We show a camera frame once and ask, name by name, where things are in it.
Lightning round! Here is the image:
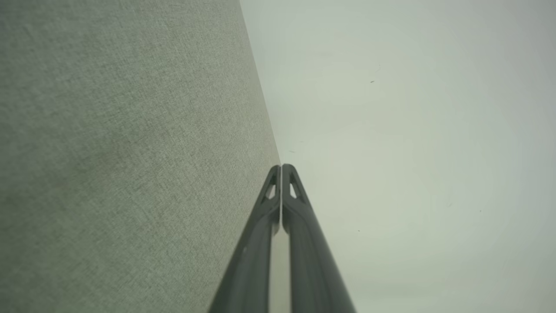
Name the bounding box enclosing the grey fabric sofa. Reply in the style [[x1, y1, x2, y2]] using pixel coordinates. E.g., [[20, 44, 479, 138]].
[[0, 0, 281, 313]]

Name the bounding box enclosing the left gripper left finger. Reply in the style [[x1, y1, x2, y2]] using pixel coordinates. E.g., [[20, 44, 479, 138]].
[[208, 164, 282, 313]]

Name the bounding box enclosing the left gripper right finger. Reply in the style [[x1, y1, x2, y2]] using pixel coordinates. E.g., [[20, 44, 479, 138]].
[[282, 163, 357, 313]]

